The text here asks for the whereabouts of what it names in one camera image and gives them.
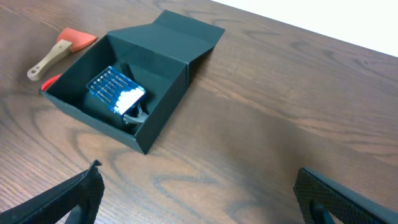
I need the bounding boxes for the small claw hammer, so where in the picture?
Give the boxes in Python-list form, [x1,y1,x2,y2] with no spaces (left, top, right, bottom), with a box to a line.
[123,104,149,124]

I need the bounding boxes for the red handled pliers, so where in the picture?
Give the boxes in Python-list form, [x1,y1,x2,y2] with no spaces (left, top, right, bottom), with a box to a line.
[40,73,62,91]

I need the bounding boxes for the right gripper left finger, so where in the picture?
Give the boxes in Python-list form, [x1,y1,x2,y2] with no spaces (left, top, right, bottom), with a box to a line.
[1,160,104,224]

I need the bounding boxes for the orange scraper wooden handle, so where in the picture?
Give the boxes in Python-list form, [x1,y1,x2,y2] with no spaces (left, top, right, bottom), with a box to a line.
[27,27,97,81]

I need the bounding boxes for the blue precision screwdriver set case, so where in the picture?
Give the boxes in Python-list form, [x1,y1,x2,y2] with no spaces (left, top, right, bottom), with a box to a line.
[86,66,146,116]

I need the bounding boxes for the black open gift box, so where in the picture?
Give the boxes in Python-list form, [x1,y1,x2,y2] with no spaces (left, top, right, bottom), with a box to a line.
[43,11,224,154]

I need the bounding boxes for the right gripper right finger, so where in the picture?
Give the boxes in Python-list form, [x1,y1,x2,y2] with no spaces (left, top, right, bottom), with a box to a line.
[294,167,397,223]

